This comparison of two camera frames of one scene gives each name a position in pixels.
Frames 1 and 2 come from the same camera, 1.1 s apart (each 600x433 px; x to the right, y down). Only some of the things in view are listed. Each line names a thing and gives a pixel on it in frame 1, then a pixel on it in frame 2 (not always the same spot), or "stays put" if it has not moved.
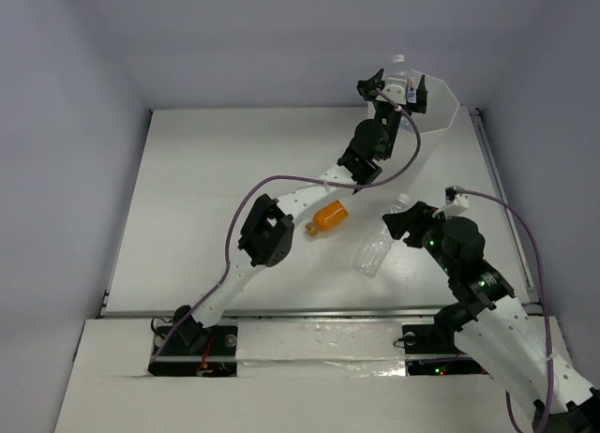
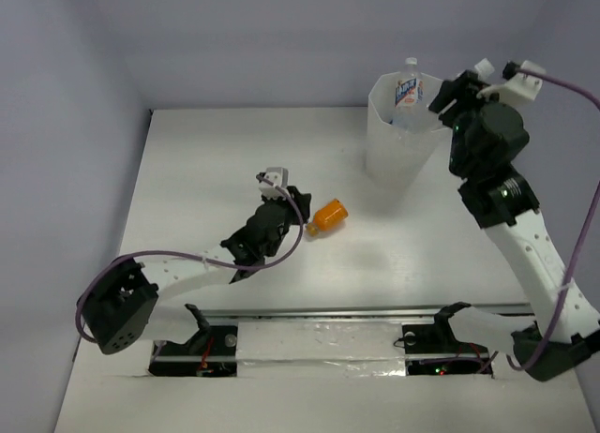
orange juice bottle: x=327 y=218 stays put
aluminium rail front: x=525 y=313 stays put
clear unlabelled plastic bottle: x=377 y=244 → x=484 y=68
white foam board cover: x=292 y=377 stays put
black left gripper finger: x=421 y=97 → x=303 y=200
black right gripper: x=418 y=216 → x=465 y=88
